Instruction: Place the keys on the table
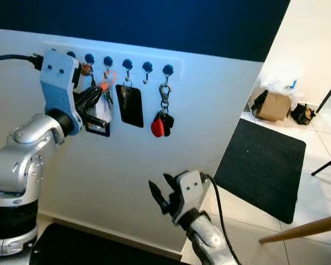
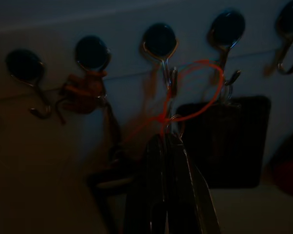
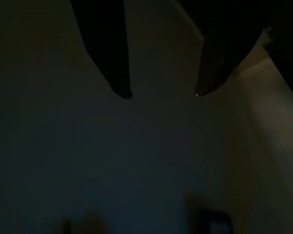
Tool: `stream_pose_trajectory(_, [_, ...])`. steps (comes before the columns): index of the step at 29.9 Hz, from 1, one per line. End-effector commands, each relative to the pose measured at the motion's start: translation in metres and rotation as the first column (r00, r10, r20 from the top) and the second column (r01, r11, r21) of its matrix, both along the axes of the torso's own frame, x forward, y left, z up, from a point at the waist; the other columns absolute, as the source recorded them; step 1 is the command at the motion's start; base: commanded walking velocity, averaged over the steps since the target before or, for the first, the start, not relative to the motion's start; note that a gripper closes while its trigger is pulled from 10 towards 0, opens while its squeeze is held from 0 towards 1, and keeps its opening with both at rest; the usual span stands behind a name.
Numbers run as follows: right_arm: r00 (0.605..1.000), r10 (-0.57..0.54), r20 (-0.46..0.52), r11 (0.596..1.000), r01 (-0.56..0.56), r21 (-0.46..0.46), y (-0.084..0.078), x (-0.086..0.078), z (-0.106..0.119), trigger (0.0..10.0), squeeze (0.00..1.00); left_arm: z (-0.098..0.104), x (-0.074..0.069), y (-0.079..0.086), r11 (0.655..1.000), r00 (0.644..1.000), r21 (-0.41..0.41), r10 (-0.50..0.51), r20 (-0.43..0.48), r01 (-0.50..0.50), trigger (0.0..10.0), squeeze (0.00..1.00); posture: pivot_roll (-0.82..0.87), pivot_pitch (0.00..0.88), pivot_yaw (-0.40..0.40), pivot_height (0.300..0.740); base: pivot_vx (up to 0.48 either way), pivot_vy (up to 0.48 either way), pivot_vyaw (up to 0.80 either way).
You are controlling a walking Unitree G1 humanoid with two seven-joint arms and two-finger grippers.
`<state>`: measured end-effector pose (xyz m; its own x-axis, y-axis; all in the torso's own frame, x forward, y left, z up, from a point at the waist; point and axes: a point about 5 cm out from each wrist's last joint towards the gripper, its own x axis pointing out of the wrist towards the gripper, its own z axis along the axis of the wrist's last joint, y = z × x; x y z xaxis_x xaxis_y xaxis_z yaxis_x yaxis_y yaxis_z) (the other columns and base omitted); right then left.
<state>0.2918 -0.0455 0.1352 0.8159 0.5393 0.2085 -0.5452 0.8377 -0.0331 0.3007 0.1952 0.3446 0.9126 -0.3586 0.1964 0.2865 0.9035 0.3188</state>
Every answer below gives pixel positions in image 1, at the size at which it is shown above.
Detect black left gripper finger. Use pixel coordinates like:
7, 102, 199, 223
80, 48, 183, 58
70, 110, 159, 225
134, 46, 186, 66
79, 86, 105, 109
83, 113, 110, 131

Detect orange strap key bunch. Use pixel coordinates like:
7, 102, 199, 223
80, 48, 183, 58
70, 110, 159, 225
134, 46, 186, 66
99, 69, 118, 105

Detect red fob key bunch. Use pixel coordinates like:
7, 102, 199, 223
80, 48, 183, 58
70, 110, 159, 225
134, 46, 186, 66
151, 83, 175, 139

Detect dark blue badge holder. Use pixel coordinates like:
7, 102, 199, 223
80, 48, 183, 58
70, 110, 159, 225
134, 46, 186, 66
84, 83, 112, 136

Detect black card holder with key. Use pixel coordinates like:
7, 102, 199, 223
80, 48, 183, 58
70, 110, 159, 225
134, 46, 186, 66
115, 80, 145, 129

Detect black floor mat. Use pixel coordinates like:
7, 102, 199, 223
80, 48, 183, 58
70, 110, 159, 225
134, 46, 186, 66
214, 119, 307, 224

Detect slim black bag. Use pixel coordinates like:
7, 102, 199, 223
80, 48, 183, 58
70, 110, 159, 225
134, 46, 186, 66
252, 90, 269, 118

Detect brown cardboard box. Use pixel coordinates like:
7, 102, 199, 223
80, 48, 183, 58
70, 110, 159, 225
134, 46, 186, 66
258, 90, 291, 122

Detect wooden pole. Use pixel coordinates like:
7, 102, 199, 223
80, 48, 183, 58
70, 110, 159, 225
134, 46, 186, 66
259, 214, 331, 245

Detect white plastic bag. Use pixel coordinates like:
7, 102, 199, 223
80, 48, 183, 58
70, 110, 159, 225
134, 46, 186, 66
262, 77, 297, 96

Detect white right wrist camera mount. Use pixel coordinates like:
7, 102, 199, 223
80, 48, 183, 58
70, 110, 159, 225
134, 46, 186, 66
174, 170, 206, 221

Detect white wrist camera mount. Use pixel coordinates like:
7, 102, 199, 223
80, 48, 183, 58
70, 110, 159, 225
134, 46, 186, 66
174, 170, 206, 221
40, 50, 83, 136

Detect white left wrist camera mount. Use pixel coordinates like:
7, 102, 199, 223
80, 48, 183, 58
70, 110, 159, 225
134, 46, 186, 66
40, 50, 83, 136

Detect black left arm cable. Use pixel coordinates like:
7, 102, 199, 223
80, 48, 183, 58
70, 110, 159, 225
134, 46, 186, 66
0, 54, 45, 70

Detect white wall hook rail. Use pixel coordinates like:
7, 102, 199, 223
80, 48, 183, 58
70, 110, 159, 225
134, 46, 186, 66
42, 40, 183, 81

